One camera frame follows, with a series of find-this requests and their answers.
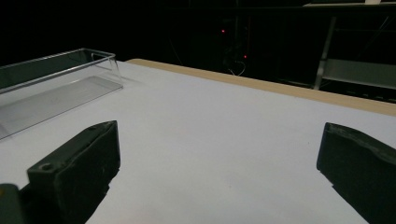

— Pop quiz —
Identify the metal shelf rack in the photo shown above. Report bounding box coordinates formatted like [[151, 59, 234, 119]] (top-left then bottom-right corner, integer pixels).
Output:
[[303, 0, 396, 104]]

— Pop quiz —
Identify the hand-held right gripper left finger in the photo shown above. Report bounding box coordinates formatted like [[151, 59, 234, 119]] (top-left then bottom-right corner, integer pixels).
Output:
[[19, 119, 121, 224]]

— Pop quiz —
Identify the white cable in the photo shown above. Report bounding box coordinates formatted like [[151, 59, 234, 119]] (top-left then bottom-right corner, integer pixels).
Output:
[[228, 60, 247, 77]]

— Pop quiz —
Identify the clear acrylic box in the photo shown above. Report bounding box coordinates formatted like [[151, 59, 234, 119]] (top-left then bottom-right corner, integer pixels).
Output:
[[0, 48, 124, 141]]

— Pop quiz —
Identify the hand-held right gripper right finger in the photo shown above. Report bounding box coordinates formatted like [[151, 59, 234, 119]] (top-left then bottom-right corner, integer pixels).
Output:
[[316, 121, 396, 224]]

